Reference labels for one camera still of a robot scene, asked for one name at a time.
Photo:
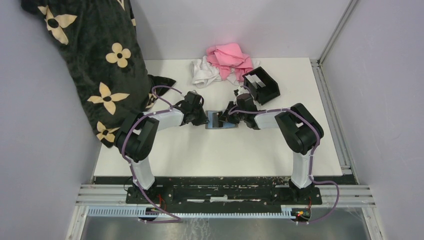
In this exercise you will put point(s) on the aluminium rail frame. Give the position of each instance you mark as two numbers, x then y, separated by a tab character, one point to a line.
347	212

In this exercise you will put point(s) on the white cloth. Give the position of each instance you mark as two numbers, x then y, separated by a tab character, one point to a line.
203	74

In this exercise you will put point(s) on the white cards in box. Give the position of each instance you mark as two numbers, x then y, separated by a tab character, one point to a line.
255	81

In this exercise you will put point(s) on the corner aluminium post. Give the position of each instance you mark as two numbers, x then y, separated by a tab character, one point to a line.
343	153

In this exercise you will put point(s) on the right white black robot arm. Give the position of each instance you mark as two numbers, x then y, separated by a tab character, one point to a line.
300	130

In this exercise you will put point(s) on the pink cloth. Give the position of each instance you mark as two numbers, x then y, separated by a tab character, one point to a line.
229	57

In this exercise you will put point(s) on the black floral blanket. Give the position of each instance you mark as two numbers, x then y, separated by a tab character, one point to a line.
98	41

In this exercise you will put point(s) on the grey leather card holder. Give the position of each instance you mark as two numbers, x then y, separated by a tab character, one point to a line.
215	124

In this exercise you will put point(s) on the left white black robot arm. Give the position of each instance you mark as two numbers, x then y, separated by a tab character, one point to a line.
135	138

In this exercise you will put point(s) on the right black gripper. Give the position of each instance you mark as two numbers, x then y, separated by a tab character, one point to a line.
228	117

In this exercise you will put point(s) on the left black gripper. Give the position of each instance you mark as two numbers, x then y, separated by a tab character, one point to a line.
203	120

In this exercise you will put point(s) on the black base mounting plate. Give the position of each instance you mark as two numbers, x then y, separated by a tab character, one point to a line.
229	194

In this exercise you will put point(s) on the black plastic card box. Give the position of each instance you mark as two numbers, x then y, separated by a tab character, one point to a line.
265	94

